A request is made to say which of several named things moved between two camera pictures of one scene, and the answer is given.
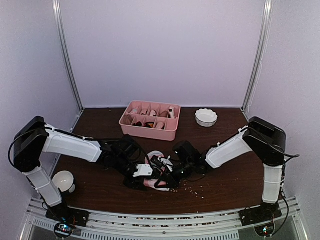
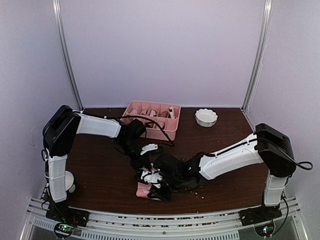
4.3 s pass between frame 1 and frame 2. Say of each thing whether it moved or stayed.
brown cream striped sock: stayed
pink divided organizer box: stayed
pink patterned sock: moved
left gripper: moved
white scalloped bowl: stayed
